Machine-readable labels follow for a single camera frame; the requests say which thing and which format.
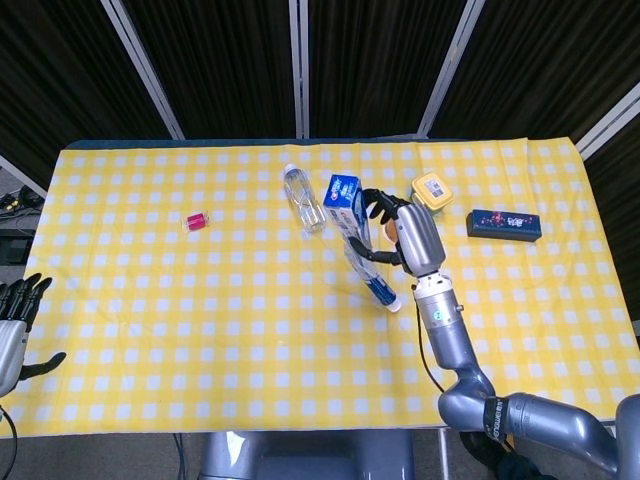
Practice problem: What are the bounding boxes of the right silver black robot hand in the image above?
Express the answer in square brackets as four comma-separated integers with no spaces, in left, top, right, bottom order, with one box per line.
[348,188,448,276]

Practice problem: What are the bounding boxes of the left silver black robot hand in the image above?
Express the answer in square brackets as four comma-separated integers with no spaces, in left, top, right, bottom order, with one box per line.
[0,272,68,399]

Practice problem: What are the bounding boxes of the white blue toothpaste tube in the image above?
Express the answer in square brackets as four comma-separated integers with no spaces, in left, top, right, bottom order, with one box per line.
[343,240,402,314]

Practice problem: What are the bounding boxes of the blue white toothpaste box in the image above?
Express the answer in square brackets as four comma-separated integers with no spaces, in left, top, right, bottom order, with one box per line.
[323,173,374,256]

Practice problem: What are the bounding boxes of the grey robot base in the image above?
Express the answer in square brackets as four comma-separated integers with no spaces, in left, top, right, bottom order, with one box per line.
[199,429,416,480]

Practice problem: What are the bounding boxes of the black rectangular box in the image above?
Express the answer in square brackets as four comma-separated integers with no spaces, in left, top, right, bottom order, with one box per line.
[465,208,542,244]

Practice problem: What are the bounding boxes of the green container yellow lid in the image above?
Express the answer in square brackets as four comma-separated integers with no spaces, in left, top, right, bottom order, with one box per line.
[409,171,455,216]

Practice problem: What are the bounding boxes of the clear plastic water bottle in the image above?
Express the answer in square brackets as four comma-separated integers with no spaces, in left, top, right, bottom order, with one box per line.
[282,164,329,235]

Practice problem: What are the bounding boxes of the yellow white checked tablecloth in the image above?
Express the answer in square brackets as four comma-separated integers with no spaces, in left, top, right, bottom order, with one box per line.
[0,135,640,441]

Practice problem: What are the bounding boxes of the pink wrapped candy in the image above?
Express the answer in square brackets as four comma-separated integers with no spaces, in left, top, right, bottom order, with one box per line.
[181,212,210,234]

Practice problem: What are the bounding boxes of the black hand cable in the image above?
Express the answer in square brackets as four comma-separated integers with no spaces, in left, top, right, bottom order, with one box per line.
[0,404,19,469]

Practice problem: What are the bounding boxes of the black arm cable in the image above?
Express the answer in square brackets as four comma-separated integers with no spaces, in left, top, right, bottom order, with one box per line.
[414,299,446,394]

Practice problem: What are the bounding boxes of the black floor cables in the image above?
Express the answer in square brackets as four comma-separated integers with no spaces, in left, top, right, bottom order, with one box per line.
[0,184,46,221]

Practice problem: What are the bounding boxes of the white partition frame post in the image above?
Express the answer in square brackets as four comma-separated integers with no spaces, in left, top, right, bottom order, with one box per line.
[288,0,311,140]
[99,0,186,141]
[0,153,49,199]
[574,82,640,161]
[417,0,482,139]

